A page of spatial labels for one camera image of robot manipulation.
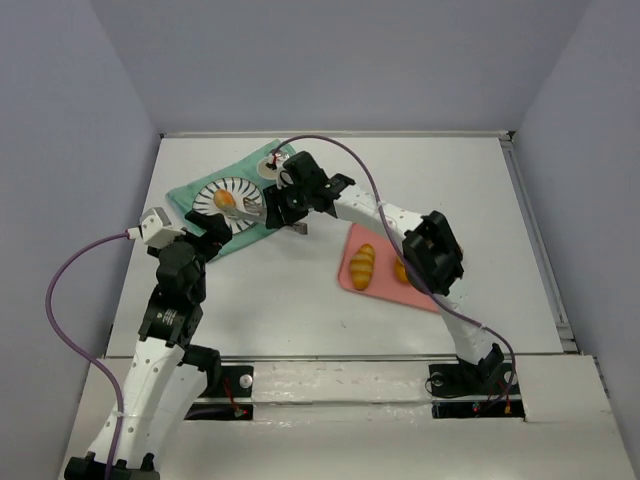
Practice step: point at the silver metal tongs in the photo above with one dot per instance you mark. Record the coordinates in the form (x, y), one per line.
(256, 213)

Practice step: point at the light blue mug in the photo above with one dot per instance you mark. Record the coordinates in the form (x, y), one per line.
(265, 169)

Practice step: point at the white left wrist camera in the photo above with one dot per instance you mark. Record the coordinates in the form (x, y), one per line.
(155, 229)

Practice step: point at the blue striped white plate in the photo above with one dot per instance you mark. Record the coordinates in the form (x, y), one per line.
(239, 187)

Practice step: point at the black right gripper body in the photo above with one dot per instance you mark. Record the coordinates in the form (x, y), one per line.
(276, 210)

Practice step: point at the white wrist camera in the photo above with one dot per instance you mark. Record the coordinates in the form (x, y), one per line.
(155, 229)
(275, 163)

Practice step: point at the striped croissant bread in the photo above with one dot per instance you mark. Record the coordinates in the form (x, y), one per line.
(361, 267)

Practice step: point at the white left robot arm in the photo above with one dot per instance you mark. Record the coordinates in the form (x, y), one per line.
(167, 372)

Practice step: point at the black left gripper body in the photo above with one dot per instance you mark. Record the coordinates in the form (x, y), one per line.
(211, 230)

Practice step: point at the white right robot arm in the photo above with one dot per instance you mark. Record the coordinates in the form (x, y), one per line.
(425, 243)

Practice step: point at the teal cloth mat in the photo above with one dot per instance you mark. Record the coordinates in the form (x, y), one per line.
(181, 198)

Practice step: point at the small round bread roll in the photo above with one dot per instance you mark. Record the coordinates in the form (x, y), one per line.
(224, 200)

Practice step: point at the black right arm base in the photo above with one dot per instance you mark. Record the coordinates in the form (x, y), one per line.
(453, 398)

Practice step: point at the orange round bun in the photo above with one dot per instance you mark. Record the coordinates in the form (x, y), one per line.
(400, 271)

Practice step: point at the pink plastic tray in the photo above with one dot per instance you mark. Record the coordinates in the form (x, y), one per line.
(385, 284)

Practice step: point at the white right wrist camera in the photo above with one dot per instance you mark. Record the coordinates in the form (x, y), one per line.
(275, 163)

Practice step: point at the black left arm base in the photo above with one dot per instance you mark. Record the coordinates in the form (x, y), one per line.
(230, 399)

